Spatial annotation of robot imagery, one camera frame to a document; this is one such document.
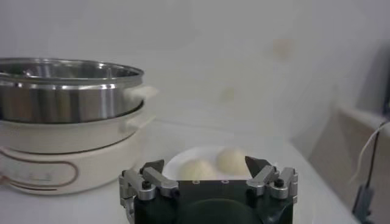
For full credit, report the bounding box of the white charging cable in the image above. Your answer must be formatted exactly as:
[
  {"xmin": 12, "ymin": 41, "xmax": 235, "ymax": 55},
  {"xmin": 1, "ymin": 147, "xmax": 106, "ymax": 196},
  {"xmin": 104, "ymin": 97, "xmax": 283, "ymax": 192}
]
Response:
[{"xmin": 350, "ymin": 121, "xmax": 390, "ymax": 183}]

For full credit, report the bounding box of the black power adapter with cable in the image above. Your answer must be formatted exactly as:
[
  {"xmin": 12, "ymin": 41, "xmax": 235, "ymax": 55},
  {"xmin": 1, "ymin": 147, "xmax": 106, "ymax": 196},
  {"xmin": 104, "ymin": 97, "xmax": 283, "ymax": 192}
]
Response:
[{"xmin": 352, "ymin": 121, "xmax": 390, "ymax": 224}]

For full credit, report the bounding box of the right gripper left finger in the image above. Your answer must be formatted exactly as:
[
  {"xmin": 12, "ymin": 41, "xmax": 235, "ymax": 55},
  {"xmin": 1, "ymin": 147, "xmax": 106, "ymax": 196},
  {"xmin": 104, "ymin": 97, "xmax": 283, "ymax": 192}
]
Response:
[{"xmin": 118, "ymin": 159, "xmax": 180, "ymax": 217}]

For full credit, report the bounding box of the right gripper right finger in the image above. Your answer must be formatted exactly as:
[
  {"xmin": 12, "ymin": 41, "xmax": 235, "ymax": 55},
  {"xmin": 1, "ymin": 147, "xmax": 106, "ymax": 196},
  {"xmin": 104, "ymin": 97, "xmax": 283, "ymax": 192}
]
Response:
[{"xmin": 245, "ymin": 156, "xmax": 299, "ymax": 205}]

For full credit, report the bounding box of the white steamed baozi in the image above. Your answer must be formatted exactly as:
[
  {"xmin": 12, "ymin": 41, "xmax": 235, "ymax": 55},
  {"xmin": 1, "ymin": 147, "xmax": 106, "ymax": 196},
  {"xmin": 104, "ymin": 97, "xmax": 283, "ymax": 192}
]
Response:
[
  {"xmin": 215, "ymin": 147, "xmax": 251, "ymax": 177},
  {"xmin": 179, "ymin": 158, "xmax": 218, "ymax": 181}
]

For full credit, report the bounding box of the stainless steel steamer insert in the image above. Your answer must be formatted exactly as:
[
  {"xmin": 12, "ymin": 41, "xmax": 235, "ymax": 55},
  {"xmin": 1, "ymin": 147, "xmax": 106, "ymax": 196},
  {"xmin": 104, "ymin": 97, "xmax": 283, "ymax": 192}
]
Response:
[{"xmin": 0, "ymin": 57, "xmax": 158, "ymax": 125}]

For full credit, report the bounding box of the round white plate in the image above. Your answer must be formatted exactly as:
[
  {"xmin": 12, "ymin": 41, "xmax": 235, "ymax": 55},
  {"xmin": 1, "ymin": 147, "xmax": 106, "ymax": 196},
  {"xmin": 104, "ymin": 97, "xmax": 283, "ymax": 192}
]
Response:
[{"xmin": 161, "ymin": 145, "xmax": 278, "ymax": 182}]

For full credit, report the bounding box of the cream electric cooker base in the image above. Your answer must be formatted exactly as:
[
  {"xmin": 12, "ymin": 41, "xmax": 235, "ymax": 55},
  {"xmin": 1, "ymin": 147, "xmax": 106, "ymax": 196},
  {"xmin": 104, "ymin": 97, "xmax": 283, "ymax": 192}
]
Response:
[{"xmin": 0, "ymin": 102, "xmax": 157, "ymax": 196}]

